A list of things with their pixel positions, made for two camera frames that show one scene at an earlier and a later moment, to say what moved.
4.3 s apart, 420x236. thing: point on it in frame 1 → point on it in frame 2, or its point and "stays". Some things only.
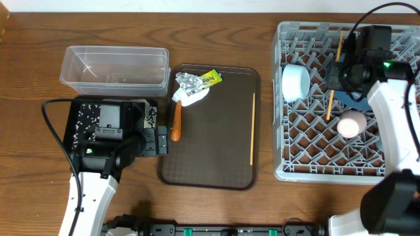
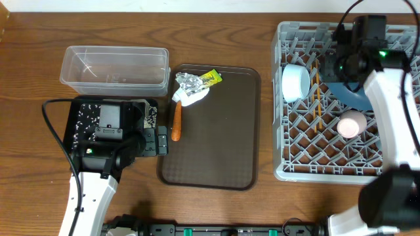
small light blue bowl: (295, 82) stays
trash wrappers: (190, 83) stays
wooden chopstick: (252, 134) → (318, 92)
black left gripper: (151, 149) stays
